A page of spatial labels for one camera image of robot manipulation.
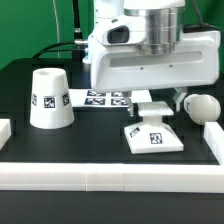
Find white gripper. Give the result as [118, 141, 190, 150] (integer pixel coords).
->
[89, 15, 221, 117]

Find white lamp base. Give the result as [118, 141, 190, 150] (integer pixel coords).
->
[124, 101, 184, 154]

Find white lamp bulb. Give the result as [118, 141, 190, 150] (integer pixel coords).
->
[184, 94, 221, 125]

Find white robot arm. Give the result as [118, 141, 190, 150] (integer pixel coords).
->
[84, 0, 221, 113]

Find white lamp shade cone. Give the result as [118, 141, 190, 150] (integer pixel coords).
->
[30, 68, 74, 129]

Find white marker tag sheet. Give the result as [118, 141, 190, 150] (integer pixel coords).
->
[69, 89, 152, 108]

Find white front border bar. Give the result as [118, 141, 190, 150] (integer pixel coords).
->
[0, 162, 224, 193]

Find white left border bar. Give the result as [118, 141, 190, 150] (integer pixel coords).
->
[0, 119, 11, 151]

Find black cable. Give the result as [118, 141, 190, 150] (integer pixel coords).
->
[31, 0, 90, 61]

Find grey thin cable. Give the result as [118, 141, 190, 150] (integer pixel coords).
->
[51, 0, 62, 60]

